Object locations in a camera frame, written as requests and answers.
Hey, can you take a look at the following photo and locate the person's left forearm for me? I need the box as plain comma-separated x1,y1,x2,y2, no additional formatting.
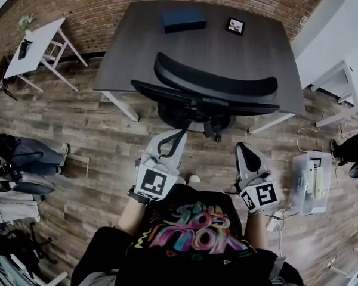
117,197,149,237

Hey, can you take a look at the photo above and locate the white power strip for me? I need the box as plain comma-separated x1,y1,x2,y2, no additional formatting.
266,209,280,232

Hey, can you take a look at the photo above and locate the small black framed picture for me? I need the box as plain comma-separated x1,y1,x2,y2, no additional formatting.
224,16,246,38

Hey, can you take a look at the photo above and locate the black office chair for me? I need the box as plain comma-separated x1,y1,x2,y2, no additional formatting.
130,51,282,145

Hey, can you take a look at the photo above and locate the clear plastic container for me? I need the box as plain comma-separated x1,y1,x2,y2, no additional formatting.
287,150,332,217

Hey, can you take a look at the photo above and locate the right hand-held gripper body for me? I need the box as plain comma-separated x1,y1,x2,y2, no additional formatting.
234,172,280,214

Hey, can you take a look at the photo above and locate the black swivel chair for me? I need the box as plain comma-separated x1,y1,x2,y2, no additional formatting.
0,227,60,281

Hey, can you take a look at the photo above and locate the white floor cable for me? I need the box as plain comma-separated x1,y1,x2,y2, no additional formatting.
296,108,347,153

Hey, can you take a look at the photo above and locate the small potted plant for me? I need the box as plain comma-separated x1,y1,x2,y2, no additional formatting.
17,13,34,33

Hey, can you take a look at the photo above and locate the person's right leg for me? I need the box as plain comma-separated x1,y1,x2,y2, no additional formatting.
186,174,202,188

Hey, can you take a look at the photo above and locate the dark wooden desk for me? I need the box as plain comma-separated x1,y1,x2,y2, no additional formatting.
92,0,307,135

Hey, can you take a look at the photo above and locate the black smartwatch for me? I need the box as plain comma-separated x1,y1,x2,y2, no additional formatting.
127,187,152,205

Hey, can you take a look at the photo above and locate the dark blue box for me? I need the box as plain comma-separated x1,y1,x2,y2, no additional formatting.
161,8,208,35

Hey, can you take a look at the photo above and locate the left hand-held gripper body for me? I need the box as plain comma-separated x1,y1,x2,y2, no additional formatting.
133,153,181,202

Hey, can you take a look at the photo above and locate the white desk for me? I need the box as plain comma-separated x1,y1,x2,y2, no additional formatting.
309,58,358,128

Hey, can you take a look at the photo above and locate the small white table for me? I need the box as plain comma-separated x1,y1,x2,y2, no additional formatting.
2,17,90,94

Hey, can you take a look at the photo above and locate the black handheld device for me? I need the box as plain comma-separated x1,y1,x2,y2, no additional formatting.
17,39,34,60

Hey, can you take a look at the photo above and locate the person's right forearm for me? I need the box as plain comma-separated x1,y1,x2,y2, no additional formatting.
243,210,270,250

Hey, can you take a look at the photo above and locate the black printed T-shirt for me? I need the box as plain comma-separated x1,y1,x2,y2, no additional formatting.
71,183,305,286

